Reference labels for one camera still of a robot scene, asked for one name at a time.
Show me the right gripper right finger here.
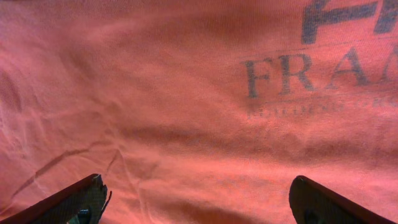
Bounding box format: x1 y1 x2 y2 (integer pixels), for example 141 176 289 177
289 175 396 224

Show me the salmon red t-shirt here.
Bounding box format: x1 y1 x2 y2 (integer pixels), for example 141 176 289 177
1 0 397 223

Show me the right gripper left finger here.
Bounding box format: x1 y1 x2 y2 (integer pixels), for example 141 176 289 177
1 174 112 224

